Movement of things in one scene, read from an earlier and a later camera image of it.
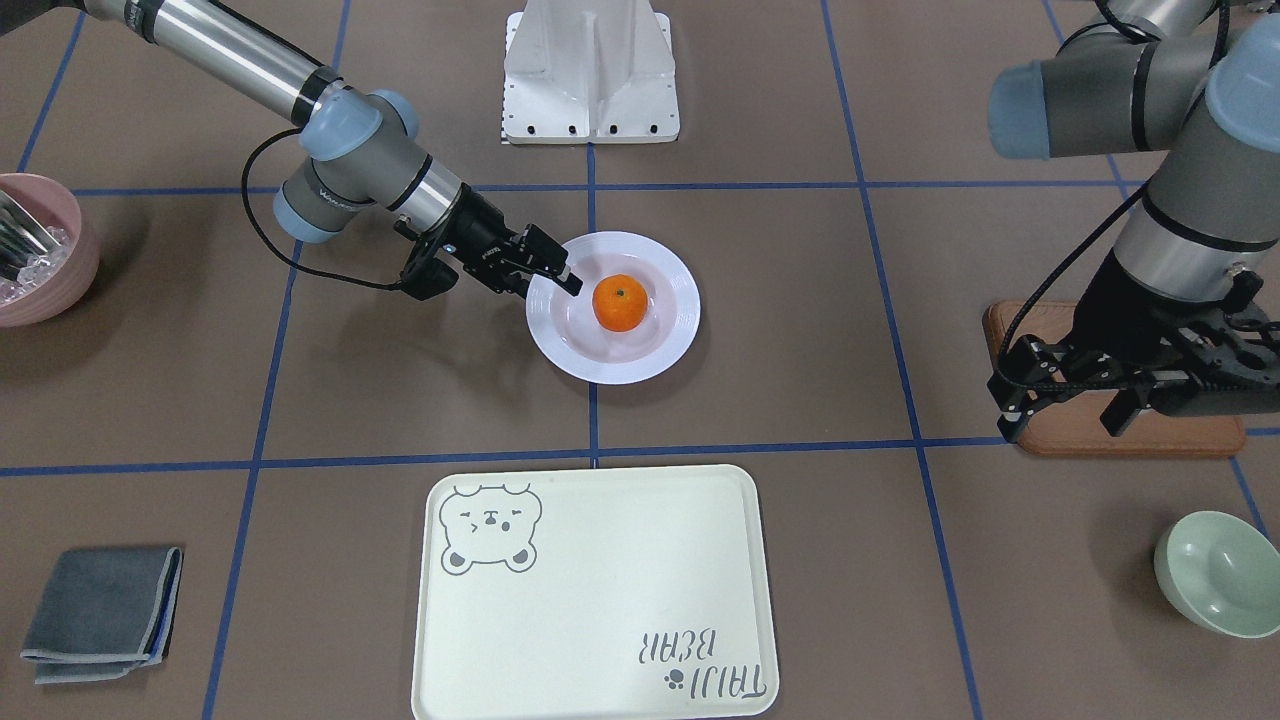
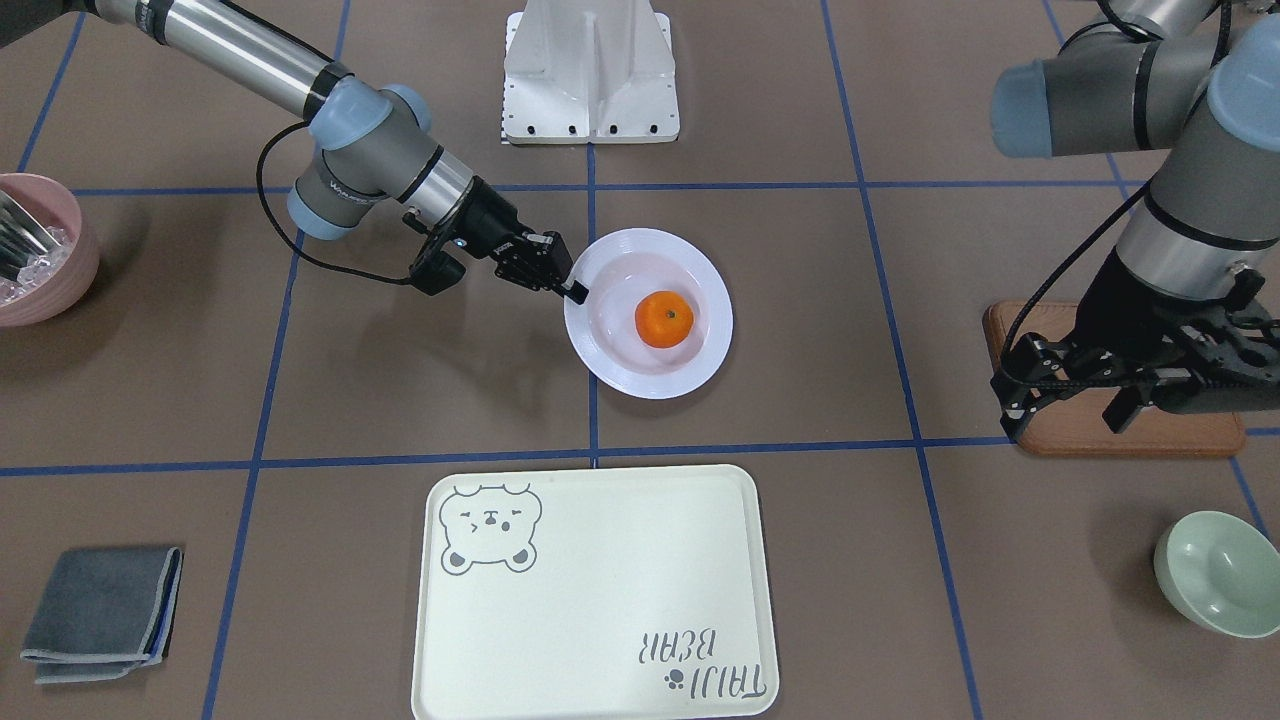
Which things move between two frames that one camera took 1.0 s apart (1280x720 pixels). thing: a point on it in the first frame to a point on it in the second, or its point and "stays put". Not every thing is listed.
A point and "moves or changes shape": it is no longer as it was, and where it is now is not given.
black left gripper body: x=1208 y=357 stays put
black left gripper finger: x=1121 y=410 stays put
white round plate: x=635 y=318 moves or changes shape
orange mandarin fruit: x=620 y=302 to x=663 y=319
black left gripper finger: x=1034 y=371 stays put
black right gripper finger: x=535 y=252 stays put
